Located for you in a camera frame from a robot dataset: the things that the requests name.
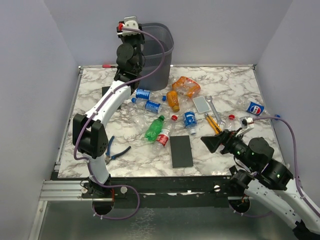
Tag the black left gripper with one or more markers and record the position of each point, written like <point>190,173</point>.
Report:
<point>140,37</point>

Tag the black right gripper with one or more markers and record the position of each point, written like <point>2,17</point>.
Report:
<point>213,142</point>

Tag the pepsi bottle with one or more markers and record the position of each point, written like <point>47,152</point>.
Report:
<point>149,95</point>
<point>148,105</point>
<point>251,107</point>

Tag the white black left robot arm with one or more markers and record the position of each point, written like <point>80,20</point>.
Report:
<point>88,130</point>

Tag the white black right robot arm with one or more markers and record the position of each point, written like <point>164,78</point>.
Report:
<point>269,182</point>

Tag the grey mesh waste bin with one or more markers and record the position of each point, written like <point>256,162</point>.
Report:
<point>152,55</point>

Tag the silver wrench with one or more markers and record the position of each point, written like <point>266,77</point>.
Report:
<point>219,121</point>

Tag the black block near centre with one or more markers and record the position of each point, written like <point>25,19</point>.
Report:
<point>181,152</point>

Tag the black block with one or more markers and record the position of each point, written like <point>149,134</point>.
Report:
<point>110,101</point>
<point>181,152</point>

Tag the red label clear bottle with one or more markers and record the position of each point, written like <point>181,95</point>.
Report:
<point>164,135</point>

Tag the black block far left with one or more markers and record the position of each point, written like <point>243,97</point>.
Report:
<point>110,101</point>

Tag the crushed orange plastic bottle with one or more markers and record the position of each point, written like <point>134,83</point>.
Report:
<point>186,86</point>

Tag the small orange juice bottle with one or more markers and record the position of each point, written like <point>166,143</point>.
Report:
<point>172,100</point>

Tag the green plastic bottle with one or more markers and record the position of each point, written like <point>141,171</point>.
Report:
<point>154,129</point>

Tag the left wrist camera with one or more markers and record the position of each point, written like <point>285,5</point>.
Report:
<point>130,22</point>

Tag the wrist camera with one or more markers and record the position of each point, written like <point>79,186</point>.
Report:
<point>247,124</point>
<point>130,22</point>

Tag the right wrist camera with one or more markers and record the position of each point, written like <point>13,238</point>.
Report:
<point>247,124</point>

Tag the red handled screwdriver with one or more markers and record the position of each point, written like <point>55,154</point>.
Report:
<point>108,66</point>

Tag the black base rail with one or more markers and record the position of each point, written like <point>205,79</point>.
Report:
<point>146,192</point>

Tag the blue handled pliers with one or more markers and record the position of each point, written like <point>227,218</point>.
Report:
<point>110,156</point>

